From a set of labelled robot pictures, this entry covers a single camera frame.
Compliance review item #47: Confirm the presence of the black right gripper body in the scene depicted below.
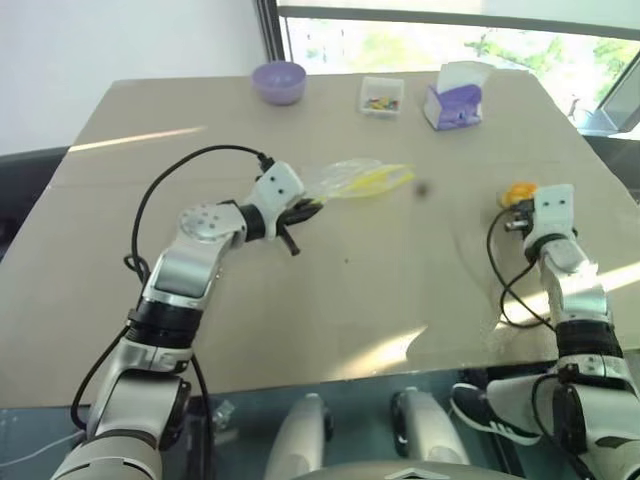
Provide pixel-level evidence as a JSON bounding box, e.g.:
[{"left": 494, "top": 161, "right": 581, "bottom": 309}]
[{"left": 516, "top": 207, "right": 538, "bottom": 237}]

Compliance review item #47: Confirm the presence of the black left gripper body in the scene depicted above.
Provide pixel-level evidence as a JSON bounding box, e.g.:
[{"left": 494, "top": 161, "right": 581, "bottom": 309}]
[{"left": 277, "top": 198, "right": 317, "bottom": 227}]

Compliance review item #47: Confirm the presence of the orange snack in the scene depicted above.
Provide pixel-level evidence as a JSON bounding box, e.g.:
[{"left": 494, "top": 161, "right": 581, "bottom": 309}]
[{"left": 497, "top": 181, "right": 540, "bottom": 208}]

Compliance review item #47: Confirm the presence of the clear plastic zip bag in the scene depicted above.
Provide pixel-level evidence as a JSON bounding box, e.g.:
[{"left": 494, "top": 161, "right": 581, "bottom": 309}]
[{"left": 302, "top": 157, "right": 417, "bottom": 202}]

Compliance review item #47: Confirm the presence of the purple tissue box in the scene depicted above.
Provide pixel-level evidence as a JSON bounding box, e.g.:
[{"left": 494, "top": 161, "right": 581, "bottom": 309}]
[{"left": 423, "top": 60, "right": 495, "bottom": 133}]

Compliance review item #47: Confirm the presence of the clear box with coloured bits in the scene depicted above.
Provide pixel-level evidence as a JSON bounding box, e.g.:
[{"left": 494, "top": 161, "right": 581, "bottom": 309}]
[{"left": 356, "top": 75, "right": 406, "bottom": 120}]

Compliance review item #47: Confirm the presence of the purple bowl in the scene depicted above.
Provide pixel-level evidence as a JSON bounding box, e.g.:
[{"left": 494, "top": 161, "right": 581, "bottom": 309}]
[{"left": 250, "top": 61, "right": 308, "bottom": 107}]

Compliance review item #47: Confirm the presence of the black and white sneaker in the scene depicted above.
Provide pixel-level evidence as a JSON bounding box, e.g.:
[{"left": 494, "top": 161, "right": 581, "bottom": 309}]
[{"left": 449, "top": 382, "right": 544, "bottom": 447}]

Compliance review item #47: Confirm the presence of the silver robot left leg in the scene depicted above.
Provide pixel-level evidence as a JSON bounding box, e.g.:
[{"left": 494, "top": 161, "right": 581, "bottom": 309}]
[{"left": 262, "top": 392, "right": 335, "bottom": 480}]

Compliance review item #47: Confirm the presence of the silver robot leg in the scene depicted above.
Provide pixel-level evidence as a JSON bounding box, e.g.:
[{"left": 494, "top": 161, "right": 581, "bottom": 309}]
[
  {"left": 389, "top": 386, "right": 472, "bottom": 467},
  {"left": 262, "top": 392, "right": 335, "bottom": 480}
]

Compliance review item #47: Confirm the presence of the white roller blind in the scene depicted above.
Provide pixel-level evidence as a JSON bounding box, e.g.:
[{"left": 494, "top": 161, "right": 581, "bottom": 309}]
[{"left": 277, "top": 0, "right": 640, "bottom": 31}]

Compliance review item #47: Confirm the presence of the silver robot right leg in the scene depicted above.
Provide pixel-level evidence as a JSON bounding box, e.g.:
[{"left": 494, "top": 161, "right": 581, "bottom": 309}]
[{"left": 389, "top": 386, "right": 472, "bottom": 467}]

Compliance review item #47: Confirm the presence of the grey robot torso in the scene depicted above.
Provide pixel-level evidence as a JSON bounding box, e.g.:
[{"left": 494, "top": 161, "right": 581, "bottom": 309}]
[{"left": 305, "top": 460, "right": 506, "bottom": 480}]

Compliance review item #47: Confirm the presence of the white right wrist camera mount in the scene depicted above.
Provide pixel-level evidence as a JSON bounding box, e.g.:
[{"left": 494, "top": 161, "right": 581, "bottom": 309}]
[{"left": 528, "top": 183, "right": 577, "bottom": 246}]

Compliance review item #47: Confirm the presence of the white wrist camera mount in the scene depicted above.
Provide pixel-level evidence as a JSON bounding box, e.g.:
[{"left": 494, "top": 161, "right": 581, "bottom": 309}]
[
  {"left": 245, "top": 160, "right": 306, "bottom": 240},
  {"left": 528, "top": 183, "right": 577, "bottom": 246}
]

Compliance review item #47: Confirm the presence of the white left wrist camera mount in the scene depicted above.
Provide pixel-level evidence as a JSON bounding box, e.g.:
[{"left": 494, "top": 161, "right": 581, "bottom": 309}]
[{"left": 245, "top": 160, "right": 306, "bottom": 240}]

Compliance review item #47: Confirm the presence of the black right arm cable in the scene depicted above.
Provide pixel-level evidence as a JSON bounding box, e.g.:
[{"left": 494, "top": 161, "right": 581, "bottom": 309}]
[{"left": 486, "top": 208, "right": 558, "bottom": 330}]

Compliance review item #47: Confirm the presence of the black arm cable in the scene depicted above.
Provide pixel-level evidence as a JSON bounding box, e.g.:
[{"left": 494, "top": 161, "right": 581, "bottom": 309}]
[
  {"left": 122, "top": 144, "right": 275, "bottom": 287},
  {"left": 486, "top": 208, "right": 558, "bottom": 330}
]

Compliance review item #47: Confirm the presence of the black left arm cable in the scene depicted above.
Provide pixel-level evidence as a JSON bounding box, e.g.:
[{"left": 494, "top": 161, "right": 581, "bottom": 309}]
[{"left": 122, "top": 144, "right": 275, "bottom": 287}]

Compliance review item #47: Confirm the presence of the dark window frame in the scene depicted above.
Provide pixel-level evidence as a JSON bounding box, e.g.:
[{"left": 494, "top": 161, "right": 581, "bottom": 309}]
[{"left": 263, "top": 0, "right": 640, "bottom": 77}]

